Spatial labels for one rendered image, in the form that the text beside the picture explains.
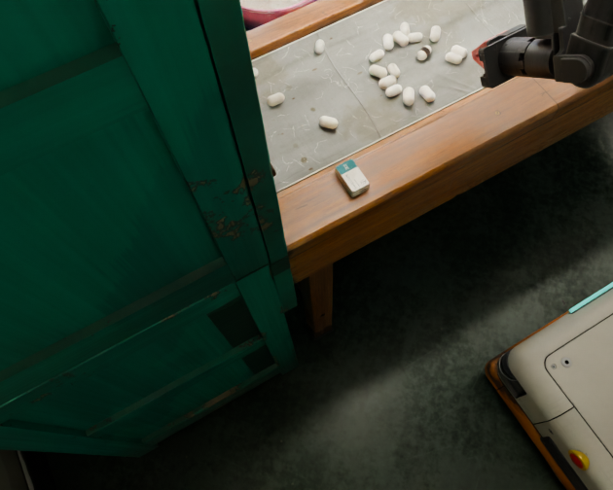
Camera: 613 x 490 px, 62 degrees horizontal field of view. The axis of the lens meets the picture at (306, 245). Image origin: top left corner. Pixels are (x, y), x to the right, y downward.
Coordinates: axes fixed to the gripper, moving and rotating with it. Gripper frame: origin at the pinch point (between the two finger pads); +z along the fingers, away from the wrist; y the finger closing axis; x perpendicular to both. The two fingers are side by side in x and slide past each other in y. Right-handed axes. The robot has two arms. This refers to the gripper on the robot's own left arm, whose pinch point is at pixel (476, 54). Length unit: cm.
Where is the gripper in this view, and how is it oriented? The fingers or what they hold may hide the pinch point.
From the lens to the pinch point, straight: 99.3
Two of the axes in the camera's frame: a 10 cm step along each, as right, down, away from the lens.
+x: 3.5, 8.1, 4.7
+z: -3.5, -3.5, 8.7
